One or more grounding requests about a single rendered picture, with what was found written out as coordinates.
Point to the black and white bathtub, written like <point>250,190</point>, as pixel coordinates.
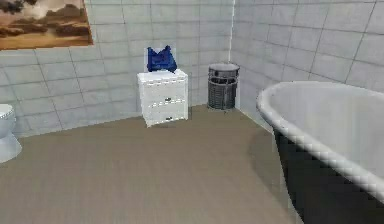
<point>326,140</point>

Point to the blue crumpled cloth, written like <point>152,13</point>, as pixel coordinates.
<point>161,60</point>

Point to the white chest of drawers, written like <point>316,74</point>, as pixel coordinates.
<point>163,98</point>

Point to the white toilet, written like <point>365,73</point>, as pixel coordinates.
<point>6,133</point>

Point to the grey metal garbage can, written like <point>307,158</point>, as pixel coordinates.
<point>222,88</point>

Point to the brown landscape wall picture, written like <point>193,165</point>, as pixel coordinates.
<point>43,23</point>

